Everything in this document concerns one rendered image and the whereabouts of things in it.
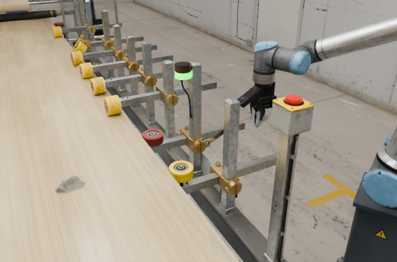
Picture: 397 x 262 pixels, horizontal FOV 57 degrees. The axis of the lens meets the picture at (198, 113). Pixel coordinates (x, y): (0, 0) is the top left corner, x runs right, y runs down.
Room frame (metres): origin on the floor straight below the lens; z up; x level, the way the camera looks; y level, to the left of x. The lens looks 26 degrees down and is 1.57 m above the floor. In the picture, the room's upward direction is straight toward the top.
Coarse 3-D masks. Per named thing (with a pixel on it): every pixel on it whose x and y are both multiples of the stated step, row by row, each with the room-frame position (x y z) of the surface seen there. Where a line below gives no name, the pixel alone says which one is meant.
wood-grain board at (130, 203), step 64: (0, 64) 2.05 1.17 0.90; (64, 64) 2.05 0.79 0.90; (0, 128) 1.25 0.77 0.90; (64, 128) 1.25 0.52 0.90; (128, 128) 1.25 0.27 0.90; (0, 192) 0.85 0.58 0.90; (64, 192) 0.85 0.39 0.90; (128, 192) 0.85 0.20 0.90; (0, 256) 0.62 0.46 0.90; (64, 256) 0.62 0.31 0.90; (128, 256) 0.62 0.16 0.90; (192, 256) 0.62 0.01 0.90
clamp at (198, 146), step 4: (180, 132) 1.30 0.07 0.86; (184, 132) 1.28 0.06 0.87; (188, 132) 1.28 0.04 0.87; (188, 136) 1.24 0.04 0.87; (188, 140) 1.23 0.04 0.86; (192, 140) 1.21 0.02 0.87; (196, 140) 1.21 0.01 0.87; (200, 140) 1.21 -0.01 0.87; (188, 144) 1.23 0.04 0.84; (192, 144) 1.21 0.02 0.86; (196, 144) 1.19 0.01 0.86; (200, 144) 1.20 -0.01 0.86; (204, 144) 1.21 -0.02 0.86; (192, 148) 1.19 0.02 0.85; (196, 148) 1.19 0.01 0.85; (200, 148) 1.20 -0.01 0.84; (204, 148) 1.21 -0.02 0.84; (196, 152) 1.19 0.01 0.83; (200, 152) 1.20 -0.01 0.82
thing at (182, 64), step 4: (176, 64) 1.21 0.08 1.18; (180, 64) 1.21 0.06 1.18; (184, 64) 1.21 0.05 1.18; (188, 64) 1.21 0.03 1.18; (176, 72) 1.20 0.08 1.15; (180, 80) 1.21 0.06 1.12; (188, 80) 1.23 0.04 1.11; (192, 80) 1.21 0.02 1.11; (192, 84) 1.21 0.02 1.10; (188, 96) 1.22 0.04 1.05; (188, 100) 1.22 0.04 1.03
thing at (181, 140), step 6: (240, 120) 1.40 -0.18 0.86; (222, 126) 1.34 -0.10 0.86; (240, 126) 1.37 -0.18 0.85; (204, 132) 1.29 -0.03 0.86; (210, 132) 1.30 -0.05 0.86; (216, 132) 1.31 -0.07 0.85; (174, 138) 1.25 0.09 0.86; (180, 138) 1.25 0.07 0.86; (186, 138) 1.25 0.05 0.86; (204, 138) 1.29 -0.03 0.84; (162, 144) 1.20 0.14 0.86; (168, 144) 1.21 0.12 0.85; (174, 144) 1.22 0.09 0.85; (180, 144) 1.24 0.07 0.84; (186, 144) 1.25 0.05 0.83; (156, 150) 1.19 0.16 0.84; (162, 150) 1.20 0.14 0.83
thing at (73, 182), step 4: (72, 176) 0.91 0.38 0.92; (76, 176) 0.92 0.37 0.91; (68, 180) 0.89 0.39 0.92; (72, 180) 0.91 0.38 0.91; (76, 180) 0.89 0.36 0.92; (60, 184) 0.88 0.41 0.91; (64, 184) 0.88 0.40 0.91; (68, 184) 0.88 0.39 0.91; (72, 184) 0.88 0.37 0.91; (76, 184) 0.88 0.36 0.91; (80, 184) 0.89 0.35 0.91; (56, 188) 0.86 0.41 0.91; (60, 188) 0.86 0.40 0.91; (64, 188) 0.87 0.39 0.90; (68, 188) 0.86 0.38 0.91; (72, 188) 0.87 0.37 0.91; (76, 188) 0.87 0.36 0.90
